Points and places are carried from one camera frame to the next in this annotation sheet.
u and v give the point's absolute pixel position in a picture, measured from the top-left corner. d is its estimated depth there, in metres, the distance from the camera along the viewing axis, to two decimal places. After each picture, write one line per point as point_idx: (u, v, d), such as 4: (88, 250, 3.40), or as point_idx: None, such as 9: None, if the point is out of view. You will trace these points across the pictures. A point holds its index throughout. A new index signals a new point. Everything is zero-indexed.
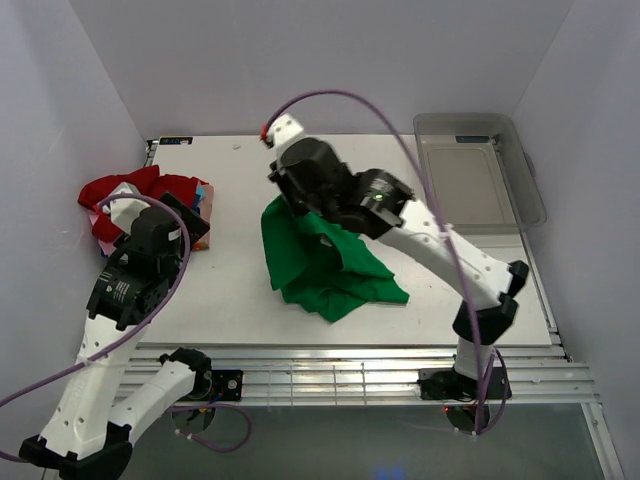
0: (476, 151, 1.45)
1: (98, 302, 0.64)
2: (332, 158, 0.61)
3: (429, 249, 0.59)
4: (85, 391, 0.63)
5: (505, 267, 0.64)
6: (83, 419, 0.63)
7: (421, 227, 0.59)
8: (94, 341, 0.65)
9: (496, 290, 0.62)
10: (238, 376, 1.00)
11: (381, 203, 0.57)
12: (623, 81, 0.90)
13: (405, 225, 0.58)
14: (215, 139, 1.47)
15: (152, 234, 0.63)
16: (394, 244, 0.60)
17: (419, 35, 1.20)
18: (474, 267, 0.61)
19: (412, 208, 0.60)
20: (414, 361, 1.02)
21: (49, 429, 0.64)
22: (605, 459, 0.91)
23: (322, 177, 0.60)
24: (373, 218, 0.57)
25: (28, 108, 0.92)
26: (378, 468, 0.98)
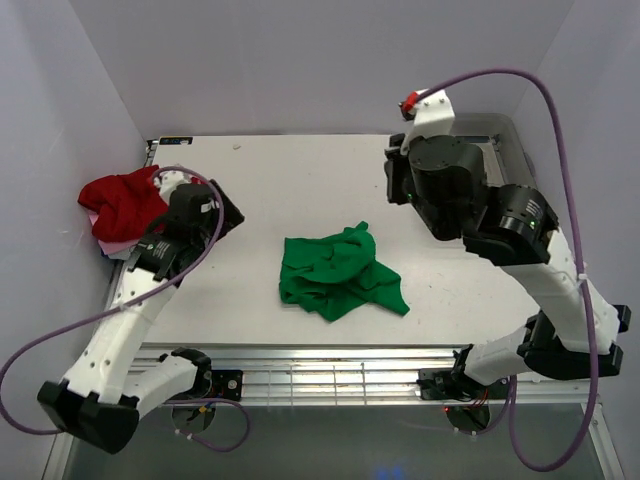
0: (477, 150, 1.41)
1: (138, 258, 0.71)
2: (479, 167, 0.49)
3: (563, 288, 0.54)
4: (117, 334, 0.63)
5: (617, 318, 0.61)
6: (110, 363, 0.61)
7: (562, 264, 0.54)
8: (130, 290, 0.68)
9: (609, 340, 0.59)
10: (238, 376, 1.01)
11: (532, 233, 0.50)
12: (623, 82, 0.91)
13: (551, 260, 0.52)
14: (215, 139, 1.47)
15: (190, 204, 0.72)
16: (526, 275, 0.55)
17: (419, 36, 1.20)
18: (596, 313, 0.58)
19: (556, 240, 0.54)
20: (414, 360, 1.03)
21: (71, 371, 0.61)
22: (605, 460, 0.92)
23: (467, 190, 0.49)
24: (518, 245, 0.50)
25: (29, 109, 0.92)
26: (379, 468, 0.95)
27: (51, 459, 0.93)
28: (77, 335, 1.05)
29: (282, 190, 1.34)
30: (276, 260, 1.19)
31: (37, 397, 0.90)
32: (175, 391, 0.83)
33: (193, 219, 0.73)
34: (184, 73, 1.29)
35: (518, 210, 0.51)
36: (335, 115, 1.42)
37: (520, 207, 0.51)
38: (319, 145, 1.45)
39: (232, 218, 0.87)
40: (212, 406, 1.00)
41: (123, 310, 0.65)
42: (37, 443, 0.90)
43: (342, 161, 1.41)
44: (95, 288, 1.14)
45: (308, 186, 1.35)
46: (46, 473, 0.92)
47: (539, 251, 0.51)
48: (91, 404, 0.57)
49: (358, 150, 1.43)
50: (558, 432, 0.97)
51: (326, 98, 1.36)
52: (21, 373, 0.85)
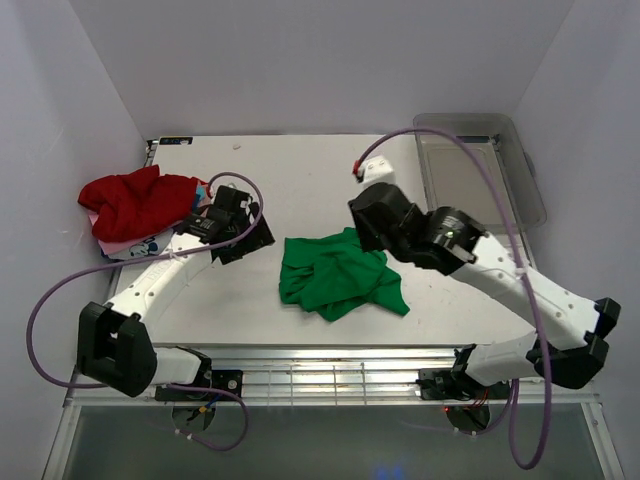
0: (475, 150, 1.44)
1: (185, 227, 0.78)
2: (401, 198, 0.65)
3: (505, 284, 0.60)
4: (163, 274, 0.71)
5: (593, 307, 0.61)
6: (153, 295, 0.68)
7: (495, 263, 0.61)
8: (177, 245, 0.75)
9: (581, 329, 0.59)
10: (238, 376, 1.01)
11: (448, 241, 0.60)
12: (623, 83, 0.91)
13: (477, 261, 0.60)
14: (215, 139, 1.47)
15: (234, 195, 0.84)
16: (468, 278, 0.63)
17: (419, 35, 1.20)
18: (555, 305, 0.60)
19: (483, 243, 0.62)
20: (413, 360, 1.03)
21: (116, 296, 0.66)
22: (605, 460, 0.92)
23: (393, 217, 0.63)
24: (443, 254, 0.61)
25: (28, 109, 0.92)
26: (378, 468, 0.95)
27: (51, 459, 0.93)
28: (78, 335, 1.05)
29: (282, 190, 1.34)
30: (277, 259, 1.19)
31: (37, 397, 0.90)
32: (180, 378, 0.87)
33: (233, 209, 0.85)
34: (184, 73, 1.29)
35: (440, 227, 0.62)
36: (335, 115, 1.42)
37: (441, 224, 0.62)
38: (319, 144, 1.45)
39: (263, 237, 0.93)
40: (212, 406, 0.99)
41: (171, 257, 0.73)
42: (38, 442, 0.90)
43: (342, 161, 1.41)
44: (95, 288, 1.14)
45: (308, 186, 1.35)
46: (47, 473, 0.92)
47: (458, 252, 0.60)
48: (132, 323, 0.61)
49: (357, 150, 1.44)
50: (558, 432, 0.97)
51: (326, 98, 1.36)
52: (21, 373, 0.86)
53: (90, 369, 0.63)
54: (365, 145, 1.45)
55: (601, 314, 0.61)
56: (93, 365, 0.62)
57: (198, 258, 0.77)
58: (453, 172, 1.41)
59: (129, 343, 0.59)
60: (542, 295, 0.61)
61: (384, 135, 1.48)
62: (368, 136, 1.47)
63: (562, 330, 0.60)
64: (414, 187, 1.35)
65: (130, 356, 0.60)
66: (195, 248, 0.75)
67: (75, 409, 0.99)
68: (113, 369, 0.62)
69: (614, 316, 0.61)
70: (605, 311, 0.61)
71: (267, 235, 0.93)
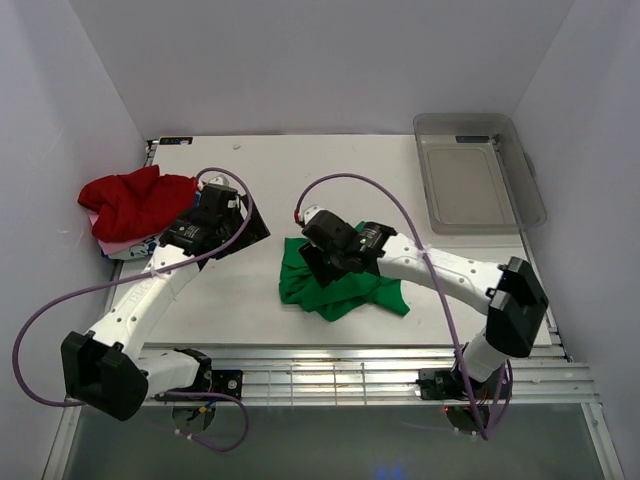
0: (475, 150, 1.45)
1: (170, 236, 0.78)
2: (332, 219, 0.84)
3: (413, 267, 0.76)
4: (145, 296, 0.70)
5: (495, 267, 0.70)
6: (136, 320, 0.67)
7: (402, 252, 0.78)
8: (160, 260, 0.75)
9: (482, 286, 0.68)
10: (238, 376, 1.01)
11: (365, 246, 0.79)
12: (623, 83, 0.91)
13: (387, 254, 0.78)
14: (215, 139, 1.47)
15: (219, 197, 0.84)
16: (390, 272, 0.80)
17: (419, 36, 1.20)
18: (457, 273, 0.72)
19: (392, 241, 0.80)
20: (413, 360, 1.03)
21: (97, 325, 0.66)
22: (605, 460, 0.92)
23: (327, 235, 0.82)
24: (364, 258, 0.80)
25: (29, 109, 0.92)
26: (378, 468, 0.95)
27: (52, 458, 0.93)
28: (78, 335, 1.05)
29: (282, 190, 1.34)
30: (277, 259, 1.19)
31: (37, 396, 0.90)
32: (177, 384, 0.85)
33: (220, 211, 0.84)
34: (184, 73, 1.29)
35: (360, 236, 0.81)
36: (335, 115, 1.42)
37: (361, 234, 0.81)
38: (319, 144, 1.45)
39: (257, 231, 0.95)
40: (212, 405, 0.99)
41: (153, 275, 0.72)
42: (38, 443, 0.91)
43: (342, 161, 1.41)
44: (95, 288, 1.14)
45: (308, 186, 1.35)
46: (46, 473, 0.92)
47: (372, 252, 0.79)
48: (115, 354, 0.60)
49: (357, 150, 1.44)
50: (557, 432, 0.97)
51: (326, 98, 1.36)
52: (21, 373, 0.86)
53: (78, 396, 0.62)
54: (365, 145, 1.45)
55: (503, 271, 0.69)
56: (82, 393, 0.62)
57: (184, 271, 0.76)
58: (453, 171, 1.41)
59: (115, 373, 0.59)
60: (446, 267, 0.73)
61: (384, 135, 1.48)
62: (368, 136, 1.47)
63: (468, 292, 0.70)
64: (413, 187, 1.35)
65: (117, 384, 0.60)
66: (176, 263, 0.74)
67: (75, 409, 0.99)
68: (101, 397, 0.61)
69: (519, 270, 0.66)
70: (509, 268, 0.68)
71: (262, 229, 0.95)
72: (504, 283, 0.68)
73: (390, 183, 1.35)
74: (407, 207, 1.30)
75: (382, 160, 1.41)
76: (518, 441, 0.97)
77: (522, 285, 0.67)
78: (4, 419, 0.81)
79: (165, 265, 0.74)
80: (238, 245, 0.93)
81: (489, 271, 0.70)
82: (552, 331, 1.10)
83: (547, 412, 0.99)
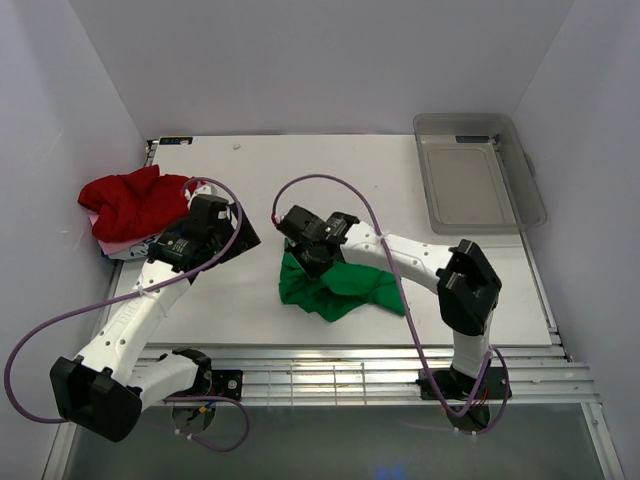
0: (476, 150, 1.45)
1: (158, 251, 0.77)
2: (301, 213, 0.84)
3: (373, 252, 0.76)
4: (134, 317, 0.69)
5: (445, 249, 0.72)
6: (125, 343, 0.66)
7: (362, 238, 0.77)
8: (148, 278, 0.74)
9: (433, 268, 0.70)
10: (238, 376, 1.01)
11: (330, 233, 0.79)
12: (623, 83, 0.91)
13: (349, 241, 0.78)
14: (215, 139, 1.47)
15: (208, 209, 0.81)
16: (354, 258, 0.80)
17: (419, 36, 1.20)
18: (412, 255, 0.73)
19: (355, 229, 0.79)
20: (414, 360, 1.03)
21: (86, 350, 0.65)
22: (605, 460, 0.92)
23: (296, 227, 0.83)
24: (329, 246, 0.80)
25: (28, 109, 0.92)
26: (378, 468, 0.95)
27: (52, 458, 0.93)
28: (78, 335, 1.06)
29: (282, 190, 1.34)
30: (276, 260, 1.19)
31: (37, 396, 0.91)
32: (174, 389, 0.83)
33: (210, 223, 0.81)
34: (184, 73, 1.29)
35: (326, 225, 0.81)
36: (335, 116, 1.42)
37: (326, 223, 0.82)
38: (318, 144, 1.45)
39: (248, 239, 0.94)
40: (212, 406, 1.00)
41: (142, 294, 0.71)
42: (38, 442, 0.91)
43: (342, 161, 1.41)
44: (95, 288, 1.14)
45: (308, 186, 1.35)
46: (46, 473, 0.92)
47: (336, 239, 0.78)
48: (103, 379, 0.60)
49: (357, 150, 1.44)
50: (558, 432, 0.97)
51: (326, 98, 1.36)
52: (22, 373, 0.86)
53: (73, 418, 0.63)
54: (365, 145, 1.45)
55: (453, 254, 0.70)
56: (76, 415, 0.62)
57: (173, 287, 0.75)
58: (452, 171, 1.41)
59: (104, 398, 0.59)
60: (400, 250, 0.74)
61: (384, 135, 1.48)
62: (368, 136, 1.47)
63: (423, 274, 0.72)
64: (413, 186, 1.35)
65: (107, 408, 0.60)
66: (166, 280, 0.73)
67: None
68: (93, 419, 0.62)
69: (467, 251, 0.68)
70: (459, 249, 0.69)
71: (253, 237, 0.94)
72: (455, 264, 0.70)
73: (390, 183, 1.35)
74: (406, 207, 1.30)
75: (382, 160, 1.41)
76: (518, 441, 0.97)
77: (470, 265, 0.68)
78: (4, 419, 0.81)
79: (154, 282, 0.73)
80: (230, 254, 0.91)
81: (441, 252, 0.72)
82: (552, 331, 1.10)
83: (547, 412, 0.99)
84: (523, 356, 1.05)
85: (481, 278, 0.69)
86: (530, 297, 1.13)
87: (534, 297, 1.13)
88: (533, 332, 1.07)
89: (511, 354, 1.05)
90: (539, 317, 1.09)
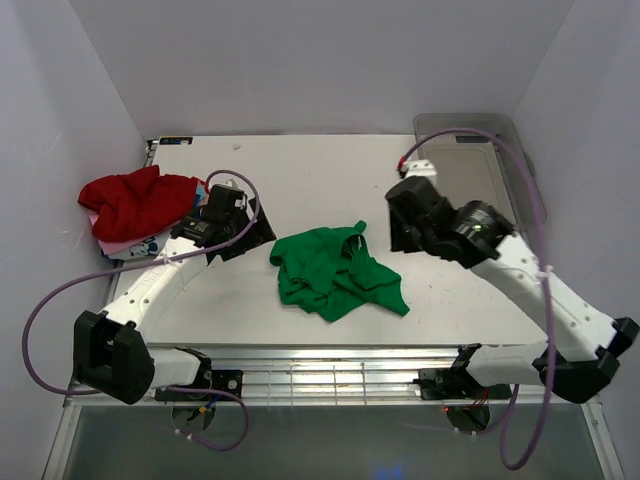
0: (475, 150, 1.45)
1: (180, 230, 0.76)
2: (431, 190, 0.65)
3: (524, 285, 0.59)
4: (158, 281, 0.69)
5: (609, 322, 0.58)
6: (148, 303, 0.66)
7: (518, 262, 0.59)
8: (172, 249, 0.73)
9: (592, 343, 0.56)
10: (238, 376, 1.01)
11: (477, 231, 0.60)
12: (623, 84, 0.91)
13: (501, 258, 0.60)
14: (215, 140, 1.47)
15: (227, 196, 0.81)
16: (488, 275, 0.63)
17: (419, 36, 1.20)
18: (570, 315, 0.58)
19: (509, 240, 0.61)
20: (414, 361, 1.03)
21: (110, 305, 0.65)
22: (604, 459, 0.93)
23: (421, 208, 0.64)
24: (467, 245, 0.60)
25: (28, 109, 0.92)
26: (378, 468, 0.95)
27: (52, 458, 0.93)
28: None
29: (282, 190, 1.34)
30: None
31: (38, 395, 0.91)
32: (179, 382, 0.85)
33: (228, 210, 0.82)
34: (184, 73, 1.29)
35: (469, 218, 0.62)
36: (335, 116, 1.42)
37: (469, 216, 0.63)
38: (319, 145, 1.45)
39: (262, 232, 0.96)
40: (212, 406, 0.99)
41: (166, 262, 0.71)
42: (37, 443, 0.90)
43: (342, 161, 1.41)
44: (95, 289, 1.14)
45: (308, 186, 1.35)
46: (46, 473, 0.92)
47: (483, 242, 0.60)
48: (126, 331, 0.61)
49: (357, 150, 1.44)
50: (558, 432, 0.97)
51: (326, 98, 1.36)
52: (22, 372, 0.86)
53: (87, 377, 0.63)
54: (365, 145, 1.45)
55: (617, 331, 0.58)
56: (91, 375, 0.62)
57: (194, 262, 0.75)
58: (452, 171, 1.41)
59: (125, 349, 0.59)
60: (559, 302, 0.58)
61: (384, 135, 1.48)
62: (368, 136, 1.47)
63: (573, 341, 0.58)
64: None
65: (125, 363, 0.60)
66: (188, 253, 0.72)
67: (75, 409, 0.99)
68: (109, 376, 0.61)
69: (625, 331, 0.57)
70: (624, 330, 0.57)
71: (267, 231, 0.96)
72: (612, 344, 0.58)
73: (390, 183, 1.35)
74: None
75: (383, 161, 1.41)
76: (518, 441, 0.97)
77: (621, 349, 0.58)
78: (4, 419, 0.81)
79: (177, 254, 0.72)
80: (243, 246, 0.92)
81: (603, 324, 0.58)
82: None
83: (547, 412, 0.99)
84: None
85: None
86: None
87: None
88: (533, 332, 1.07)
89: None
90: None
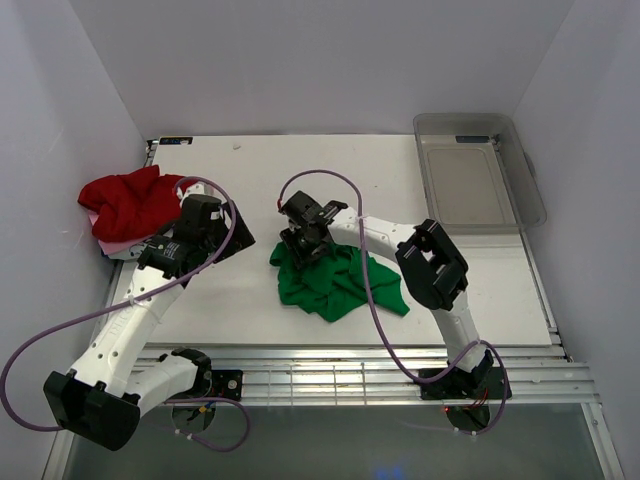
0: (476, 150, 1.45)
1: (148, 256, 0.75)
2: (304, 199, 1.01)
3: (352, 230, 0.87)
4: (126, 328, 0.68)
5: (410, 227, 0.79)
6: (117, 355, 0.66)
7: (346, 219, 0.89)
8: (139, 285, 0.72)
9: (395, 242, 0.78)
10: (238, 376, 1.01)
11: (322, 215, 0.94)
12: (623, 84, 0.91)
13: (335, 222, 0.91)
14: (215, 140, 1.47)
15: (200, 211, 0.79)
16: (343, 239, 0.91)
17: (420, 35, 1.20)
18: (380, 231, 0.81)
19: (342, 212, 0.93)
20: (415, 361, 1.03)
21: (78, 363, 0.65)
22: (605, 459, 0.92)
23: (298, 211, 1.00)
24: (320, 227, 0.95)
25: (28, 109, 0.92)
26: (377, 468, 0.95)
27: (52, 458, 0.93)
28: (77, 338, 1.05)
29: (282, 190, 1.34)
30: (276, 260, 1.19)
31: (39, 396, 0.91)
32: (174, 390, 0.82)
33: (202, 223, 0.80)
34: (184, 73, 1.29)
35: (321, 209, 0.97)
36: (335, 116, 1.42)
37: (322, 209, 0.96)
38: (319, 145, 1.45)
39: (242, 238, 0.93)
40: (212, 406, 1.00)
41: (133, 304, 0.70)
42: (37, 443, 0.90)
43: (342, 161, 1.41)
44: (94, 289, 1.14)
45: (308, 186, 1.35)
46: (46, 473, 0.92)
47: (326, 219, 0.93)
48: (97, 393, 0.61)
49: (357, 150, 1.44)
50: (557, 432, 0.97)
51: (325, 98, 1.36)
52: (23, 372, 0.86)
53: (71, 428, 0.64)
54: (365, 145, 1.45)
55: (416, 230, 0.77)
56: (74, 425, 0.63)
57: (166, 294, 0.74)
58: (452, 171, 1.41)
59: (99, 411, 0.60)
60: (372, 228, 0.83)
61: (384, 135, 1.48)
62: (368, 136, 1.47)
63: (388, 248, 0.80)
64: (413, 186, 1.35)
65: (103, 420, 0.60)
66: (157, 288, 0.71)
67: None
68: (92, 429, 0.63)
69: (429, 230, 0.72)
70: (423, 227, 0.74)
71: (246, 237, 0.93)
72: (420, 242, 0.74)
73: (390, 183, 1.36)
74: (406, 207, 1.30)
75: (383, 160, 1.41)
76: (518, 442, 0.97)
77: (436, 243, 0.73)
78: (4, 418, 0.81)
79: (145, 290, 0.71)
80: (224, 254, 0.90)
81: (406, 230, 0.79)
82: (552, 331, 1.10)
83: (547, 412, 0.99)
84: (524, 357, 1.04)
85: (445, 256, 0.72)
86: (530, 297, 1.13)
87: (534, 296, 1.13)
88: (533, 333, 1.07)
89: (511, 354, 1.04)
90: (540, 317, 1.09)
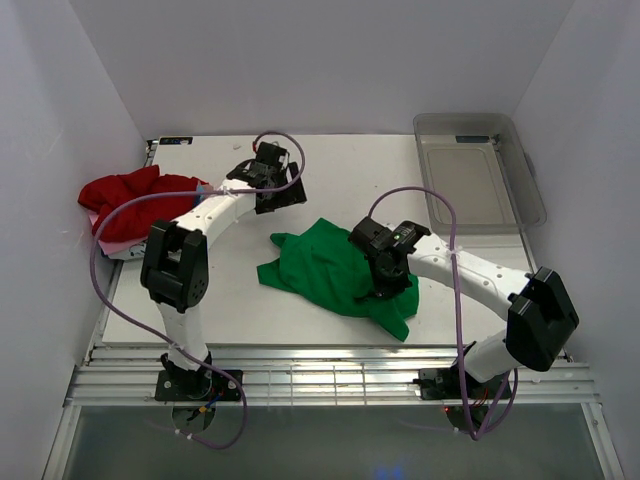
0: (476, 150, 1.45)
1: (236, 176, 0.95)
2: (370, 223, 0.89)
3: (440, 265, 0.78)
4: (219, 205, 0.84)
5: (521, 274, 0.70)
6: (211, 220, 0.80)
7: (432, 250, 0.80)
8: (229, 186, 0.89)
9: (504, 291, 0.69)
10: (238, 376, 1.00)
11: (399, 239, 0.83)
12: (622, 84, 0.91)
13: (416, 251, 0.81)
14: (215, 139, 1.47)
15: (274, 151, 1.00)
16: (420, 270, 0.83)
17: (420, 35, 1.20)
18: (483, 276, 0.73)
19: (425, 240, 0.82)
20: (414, 361, 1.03)
21: (181, 217, 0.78)
22: (605, 459, 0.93)
23: (367, 237, 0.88)
24: (395, 253, 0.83)
25: (27, 108, 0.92)
26: (378, 468, 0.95)
27: (52, 458, 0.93)
28: (77, 337, 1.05)
29: None
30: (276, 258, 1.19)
31: (39, 396, 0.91)
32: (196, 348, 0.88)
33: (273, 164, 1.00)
34: (184, 74, 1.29)
35: (394, 232, 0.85)
36: (335, 115, 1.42)
37: (396, 232, 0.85)
38: (319, 144, 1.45)
39: (297, 194, 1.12)
40: (212, 405, 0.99)
41: (226, 193, 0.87)
42: (38, 442, 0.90)
43: (342, 161, 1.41)
44: (95, 289, 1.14)
45: (308, 186, 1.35)
46: (47, 473, 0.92)
47: (403, 247, 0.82)
48: (193, 237, 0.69)
49: (357, 150, 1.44)
50: (557, 432, 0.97)
51: (326, 98, 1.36)
52: (23, 371, 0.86)
53: (151, 281, 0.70)
54: (364, 145, 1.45)
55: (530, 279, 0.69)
56: (154, 276, 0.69)
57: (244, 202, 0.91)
58: (453, 171, 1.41)
59: (192, 250, 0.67)
60: (471, 269, 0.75)
61: (383, 135, 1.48)
62: (367, 136, 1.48)
63: (493, 296, 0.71)
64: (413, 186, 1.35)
65: (189, 263, 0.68)
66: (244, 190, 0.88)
67: (75, 409, 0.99)
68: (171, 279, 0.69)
69: (544, 278, 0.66)
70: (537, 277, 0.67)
71: (301, 193, 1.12)
72: (530, 291, 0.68)
73: (390, 183, 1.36)
74: (406, 206, 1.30)
75: (382, 160, 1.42)
76: (518, 442, 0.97)
77: (546, 293, 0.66)
78: (5, 419, 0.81)
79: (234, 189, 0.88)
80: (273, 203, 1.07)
81: (516, 278, 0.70)
82: None
83: (547, 413, 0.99)
84: None
85: (559, 312, 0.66)
86: None
87: None
88: None
89: None
90: None
